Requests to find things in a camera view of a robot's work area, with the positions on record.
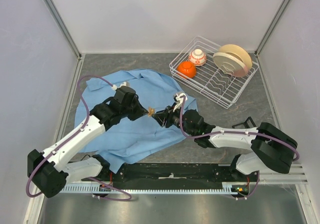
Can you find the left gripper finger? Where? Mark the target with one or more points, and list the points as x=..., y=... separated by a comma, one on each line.
x=138, y=114
x=140, y=109

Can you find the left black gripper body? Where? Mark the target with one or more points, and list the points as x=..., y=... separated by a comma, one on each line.
x=128, y=111

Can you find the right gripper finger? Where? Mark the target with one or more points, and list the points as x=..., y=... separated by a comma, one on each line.
x=160, y=118
x=162, y=113

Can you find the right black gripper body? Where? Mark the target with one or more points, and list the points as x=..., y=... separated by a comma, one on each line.
x=173, y=118

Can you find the red gold leaf brooch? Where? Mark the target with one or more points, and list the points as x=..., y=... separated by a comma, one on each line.
x=151, y=111

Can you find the light blue button shirt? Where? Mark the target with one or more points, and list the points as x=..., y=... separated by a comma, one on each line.
x=131, y=141

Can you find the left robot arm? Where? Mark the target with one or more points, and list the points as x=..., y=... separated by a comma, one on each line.
x=51, y=169

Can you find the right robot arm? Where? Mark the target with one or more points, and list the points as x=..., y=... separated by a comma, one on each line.
x=268, y=147

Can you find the orange bowl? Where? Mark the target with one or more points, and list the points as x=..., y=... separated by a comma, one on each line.
x=186, y=69

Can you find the white red patterned bowl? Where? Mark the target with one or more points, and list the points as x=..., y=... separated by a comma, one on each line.
x=197, y=57

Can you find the beige plate front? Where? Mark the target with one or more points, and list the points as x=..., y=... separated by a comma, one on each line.
x=229, y=64

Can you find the tan plate rear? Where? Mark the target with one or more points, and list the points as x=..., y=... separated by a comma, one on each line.
x=237, y=52

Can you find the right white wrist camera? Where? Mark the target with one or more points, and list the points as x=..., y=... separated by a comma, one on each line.
x=179, y=97

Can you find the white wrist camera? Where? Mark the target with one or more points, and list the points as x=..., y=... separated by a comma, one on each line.
x=115, y=87
x=179, y=97

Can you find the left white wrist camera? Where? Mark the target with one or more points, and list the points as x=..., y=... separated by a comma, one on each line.
x=115, y=87

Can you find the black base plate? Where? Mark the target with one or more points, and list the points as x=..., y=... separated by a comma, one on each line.
x=159, y=171

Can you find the white wire dish rack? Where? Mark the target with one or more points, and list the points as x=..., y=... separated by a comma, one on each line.
x=209, y=81

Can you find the small black frame stand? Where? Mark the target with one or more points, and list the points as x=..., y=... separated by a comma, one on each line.
x=248, y=123

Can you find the slotted cable duct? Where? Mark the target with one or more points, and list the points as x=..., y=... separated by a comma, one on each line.
x=175, y=186

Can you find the aluminium front rail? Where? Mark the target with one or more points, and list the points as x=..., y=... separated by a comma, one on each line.
x=296, y=176

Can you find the left aluminium frame post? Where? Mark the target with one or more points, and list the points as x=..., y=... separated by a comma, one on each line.
x=63, y=28

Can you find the aluminium frame post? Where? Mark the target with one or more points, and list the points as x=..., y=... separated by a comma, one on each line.
x=63, y=28
x=274, y=22

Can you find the right aluminium frame post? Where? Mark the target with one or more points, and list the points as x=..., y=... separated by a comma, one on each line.
x=274, y=22

